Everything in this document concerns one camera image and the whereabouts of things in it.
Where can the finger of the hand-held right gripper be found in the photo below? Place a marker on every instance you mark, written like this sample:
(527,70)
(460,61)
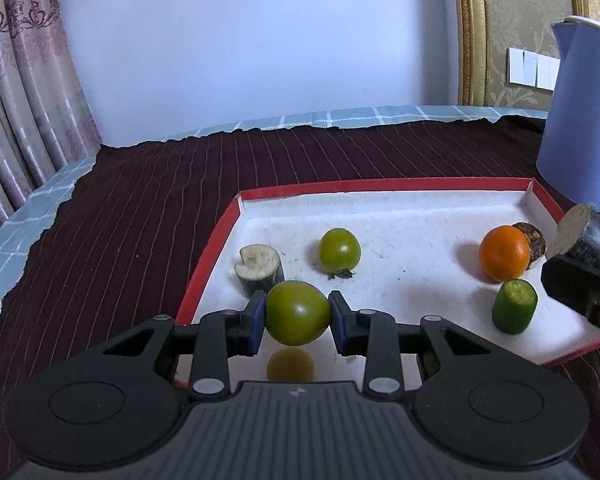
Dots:
(570,280)

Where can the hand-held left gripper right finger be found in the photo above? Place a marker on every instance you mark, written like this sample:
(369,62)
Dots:
(339,325)

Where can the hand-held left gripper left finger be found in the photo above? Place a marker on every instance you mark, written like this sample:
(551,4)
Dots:
(256,322)

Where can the large green tomato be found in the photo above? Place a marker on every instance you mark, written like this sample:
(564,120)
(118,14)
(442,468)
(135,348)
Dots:
(297,312)

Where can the long dark eggplant piece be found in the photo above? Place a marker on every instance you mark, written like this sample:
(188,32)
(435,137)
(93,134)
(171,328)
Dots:
(587,235)

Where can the notched dark eggplant piece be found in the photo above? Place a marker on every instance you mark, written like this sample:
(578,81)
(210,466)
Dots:
(259,267)

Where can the green cucumber piece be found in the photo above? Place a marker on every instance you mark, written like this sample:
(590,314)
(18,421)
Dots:
(514,307)

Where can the large orange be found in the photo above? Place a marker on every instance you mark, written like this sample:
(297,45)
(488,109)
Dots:
(504,252)

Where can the red cardboard tray white inside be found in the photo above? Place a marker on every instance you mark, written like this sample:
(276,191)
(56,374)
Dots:
(420,230)

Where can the brown round fruit piece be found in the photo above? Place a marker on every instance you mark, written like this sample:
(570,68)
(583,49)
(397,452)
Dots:
(535,242)

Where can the yellow-green kiwi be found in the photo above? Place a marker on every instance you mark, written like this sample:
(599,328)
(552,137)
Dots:
(290,365)

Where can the small green tomato with stem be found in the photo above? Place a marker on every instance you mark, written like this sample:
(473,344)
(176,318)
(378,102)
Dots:
(339,247)

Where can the blue electric kettle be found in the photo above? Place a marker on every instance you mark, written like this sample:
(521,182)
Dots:
(580,125)

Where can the dark striped blanket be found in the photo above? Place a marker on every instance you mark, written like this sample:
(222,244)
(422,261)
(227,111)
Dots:
(130,220)

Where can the pink patterned curtain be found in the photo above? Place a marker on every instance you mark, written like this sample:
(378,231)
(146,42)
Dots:
(20,85)

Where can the white wall switch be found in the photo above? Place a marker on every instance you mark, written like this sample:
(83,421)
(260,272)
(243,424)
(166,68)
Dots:
(532,70)

